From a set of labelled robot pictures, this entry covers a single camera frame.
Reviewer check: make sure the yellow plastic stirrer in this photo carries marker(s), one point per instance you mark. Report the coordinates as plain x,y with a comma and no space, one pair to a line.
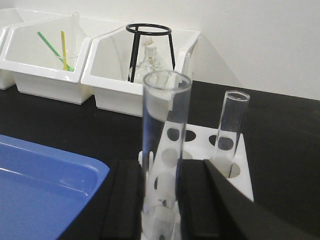
64,53

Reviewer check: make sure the middle white storage bin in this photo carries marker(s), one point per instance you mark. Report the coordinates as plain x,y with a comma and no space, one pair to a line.
37,71

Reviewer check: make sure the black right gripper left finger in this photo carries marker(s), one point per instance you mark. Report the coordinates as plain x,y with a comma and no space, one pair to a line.
122,219

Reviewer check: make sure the white test tube rack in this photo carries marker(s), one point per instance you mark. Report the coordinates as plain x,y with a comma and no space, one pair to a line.
199,145

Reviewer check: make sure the white storage bin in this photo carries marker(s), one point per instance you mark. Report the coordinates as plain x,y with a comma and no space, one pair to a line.
37,71
8,18
108,64

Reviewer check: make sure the green plastic stirrer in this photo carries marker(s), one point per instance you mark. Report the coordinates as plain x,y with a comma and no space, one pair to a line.
48,44

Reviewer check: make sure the left white storage bin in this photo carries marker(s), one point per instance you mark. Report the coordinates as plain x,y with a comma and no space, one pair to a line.
8,18

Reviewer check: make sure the black wire tripod stand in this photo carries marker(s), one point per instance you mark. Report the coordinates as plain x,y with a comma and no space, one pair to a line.
146,29

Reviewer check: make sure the blue plastic tray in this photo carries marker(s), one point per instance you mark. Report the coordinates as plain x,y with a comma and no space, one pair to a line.
43,189

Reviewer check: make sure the small clear test tube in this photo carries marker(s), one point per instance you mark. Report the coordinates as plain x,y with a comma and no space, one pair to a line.
234,106

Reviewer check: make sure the clear glass flask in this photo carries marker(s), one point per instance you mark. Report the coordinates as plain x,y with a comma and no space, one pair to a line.
150,62

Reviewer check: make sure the right white storage bin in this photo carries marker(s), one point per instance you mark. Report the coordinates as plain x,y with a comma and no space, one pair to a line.
108,64

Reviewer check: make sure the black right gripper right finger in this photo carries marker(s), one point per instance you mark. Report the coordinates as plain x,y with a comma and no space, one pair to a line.
212,208

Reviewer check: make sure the large clear test tube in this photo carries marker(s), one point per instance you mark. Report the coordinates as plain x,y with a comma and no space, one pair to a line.
166,98

